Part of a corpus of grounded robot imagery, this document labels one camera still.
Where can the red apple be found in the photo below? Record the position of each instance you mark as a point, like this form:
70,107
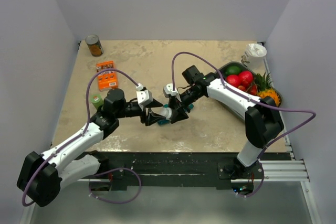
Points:
233,80
246,78

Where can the teal weekly pill organizer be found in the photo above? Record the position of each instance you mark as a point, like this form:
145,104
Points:
165,121

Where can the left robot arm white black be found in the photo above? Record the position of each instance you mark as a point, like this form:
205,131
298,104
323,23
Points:
44,175

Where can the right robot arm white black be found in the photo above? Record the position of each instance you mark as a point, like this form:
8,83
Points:
262,119

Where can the tin food can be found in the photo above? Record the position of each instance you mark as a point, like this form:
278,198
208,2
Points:
94,45

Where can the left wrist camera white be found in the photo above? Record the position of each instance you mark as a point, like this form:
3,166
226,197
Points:
144,96

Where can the orange snack box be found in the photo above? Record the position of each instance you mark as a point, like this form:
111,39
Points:
106,80

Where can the white paper cup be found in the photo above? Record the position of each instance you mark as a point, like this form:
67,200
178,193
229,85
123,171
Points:
254,55

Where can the small pineapple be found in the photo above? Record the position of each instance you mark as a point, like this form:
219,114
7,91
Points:
265,89

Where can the green lime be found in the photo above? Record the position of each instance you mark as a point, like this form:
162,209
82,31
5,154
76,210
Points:
233,70

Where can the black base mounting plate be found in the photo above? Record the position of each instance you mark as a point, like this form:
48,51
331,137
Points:
164,169

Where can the aluminium rail frame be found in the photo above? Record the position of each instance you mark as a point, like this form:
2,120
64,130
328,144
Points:
275,171

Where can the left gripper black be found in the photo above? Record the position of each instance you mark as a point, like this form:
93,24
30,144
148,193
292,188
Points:
151,117

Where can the green tape roll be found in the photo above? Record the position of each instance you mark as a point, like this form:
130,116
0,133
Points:
96,100

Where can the strawberry pile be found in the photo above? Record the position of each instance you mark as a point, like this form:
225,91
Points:
251,89

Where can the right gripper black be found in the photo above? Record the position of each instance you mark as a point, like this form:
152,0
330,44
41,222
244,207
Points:
175,104

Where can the white vitamin pill bottle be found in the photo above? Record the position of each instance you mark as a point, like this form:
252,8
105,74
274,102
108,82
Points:
166,112

